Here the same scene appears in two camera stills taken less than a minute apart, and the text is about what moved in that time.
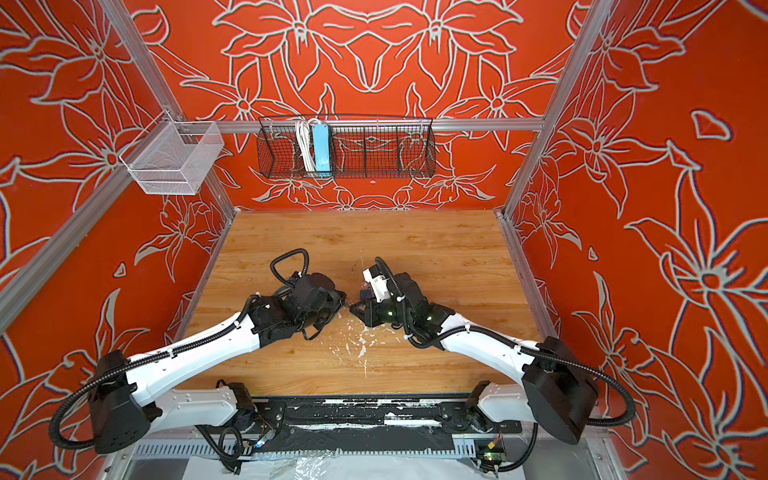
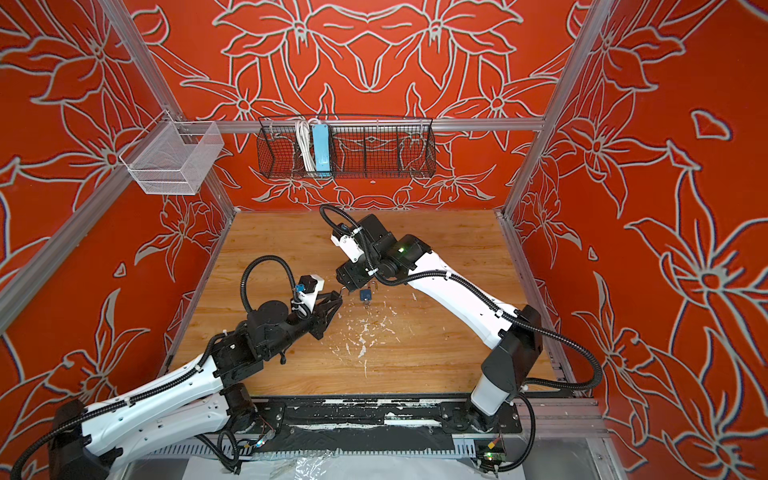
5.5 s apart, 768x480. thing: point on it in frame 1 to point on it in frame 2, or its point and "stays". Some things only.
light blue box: (321, 149) stays
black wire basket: (360, 148) stays
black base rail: (372, 422) stays
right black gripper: (368, 316) to (348, 277)
